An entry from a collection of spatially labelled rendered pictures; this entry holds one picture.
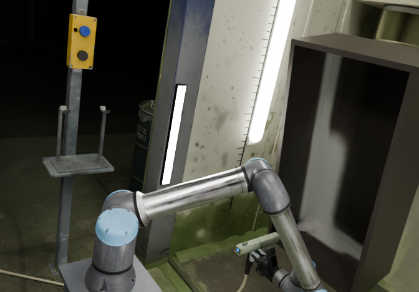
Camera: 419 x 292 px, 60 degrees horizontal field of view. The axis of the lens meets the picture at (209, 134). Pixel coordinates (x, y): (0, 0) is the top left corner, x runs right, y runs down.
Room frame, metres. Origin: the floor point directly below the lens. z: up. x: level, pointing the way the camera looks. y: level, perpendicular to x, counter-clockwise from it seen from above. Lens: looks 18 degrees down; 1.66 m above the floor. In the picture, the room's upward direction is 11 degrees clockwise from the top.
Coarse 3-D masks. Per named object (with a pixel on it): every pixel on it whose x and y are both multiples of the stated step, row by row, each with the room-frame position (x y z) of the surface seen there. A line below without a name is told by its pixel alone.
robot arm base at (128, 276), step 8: (88, 272) 1.12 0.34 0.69; (96, 272) 1.09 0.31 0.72; (104, 272) 1.08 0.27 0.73; (112, 272) 1.08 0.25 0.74; (120, 272) 1.10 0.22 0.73; (128, 272) 1.13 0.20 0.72; (88, 280) 1.09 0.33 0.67; (96, 280) 1.08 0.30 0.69; (104, 280) 1.08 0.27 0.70; (112, 280) 1.08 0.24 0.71; (120, 280) 1.09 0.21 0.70; (128, 280) 1.12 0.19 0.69; (88, 288) 1.08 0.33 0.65; (96, 288) 1.07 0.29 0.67; (104, 288) 1.07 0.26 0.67; (112, 288) 1.07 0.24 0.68; (120, 288) 1.08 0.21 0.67; (128, 288) 1.11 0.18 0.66
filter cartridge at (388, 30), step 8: (384, 8) 2.87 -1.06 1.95; (392, 8) 2.76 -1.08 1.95; (400, 8) 2.72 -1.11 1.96; (408, 8) 2.69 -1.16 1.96; (416, 8) 2.67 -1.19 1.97; (384, 16) 2.83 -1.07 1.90; (392, 16) 2.76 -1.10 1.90; (400, 16) 2.72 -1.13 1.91; (408, 16) 2.69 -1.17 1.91; (416, 16) 2.68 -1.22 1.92; (384, 24) 2.80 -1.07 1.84; (392, 24) 2.75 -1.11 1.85; (400, 24) 2.72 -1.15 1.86; (408, 24) 2.68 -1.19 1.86; (416, 24) 2.68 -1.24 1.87; (384, 32) 2.79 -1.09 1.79; (392, 32) 2.73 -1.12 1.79; (400, 32) 2.70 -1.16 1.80; (408, 32) 2.69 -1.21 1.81; (416, 32) 2.69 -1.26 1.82; (384, 40) 2.76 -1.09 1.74; (392, 40) 2.72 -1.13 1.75; (400, 40) 2.70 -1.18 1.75; (408, 40) 2.69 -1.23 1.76; (416, 40) 2.69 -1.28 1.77
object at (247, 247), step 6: (270, 234) 1.82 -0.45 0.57; (276, 234) 1.84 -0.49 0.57; (252, 240) 1.73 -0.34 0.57; (258, 240) 1.74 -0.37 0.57; (264, 240) 1.75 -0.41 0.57; (270, 240) 1.78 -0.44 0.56; (276, 240) 1.81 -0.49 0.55; (240, 246) 1.65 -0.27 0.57; (246, 246) 1.66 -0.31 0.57; (252, 246) 1.68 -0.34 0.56; (258, 246) 1.72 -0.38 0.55; (264, 246) 1.75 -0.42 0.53; (240, 252) 1.64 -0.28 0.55; (246, 252) 1.66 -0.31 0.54; (246, 264) 1.72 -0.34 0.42; (252, 264) 1.72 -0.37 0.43; (246, 270) 1.72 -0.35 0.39
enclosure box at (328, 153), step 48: (336, 48) 1.63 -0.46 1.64; (384, 48) 1.67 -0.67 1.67; (288, 96) 1.83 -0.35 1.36; (336, 96) 2.03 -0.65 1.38; (384, 96) 1.82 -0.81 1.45; (288, 144) 1.94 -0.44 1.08; (336, 144) 2.02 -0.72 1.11; (384, 144) 1.81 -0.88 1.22; (288, 192) 2.03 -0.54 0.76; (336, 192) 2.02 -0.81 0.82; (384, 192) 1.44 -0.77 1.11; (336, 240) 1.98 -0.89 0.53; (384, 240) 1.58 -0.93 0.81; (336, 288) 1.60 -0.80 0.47
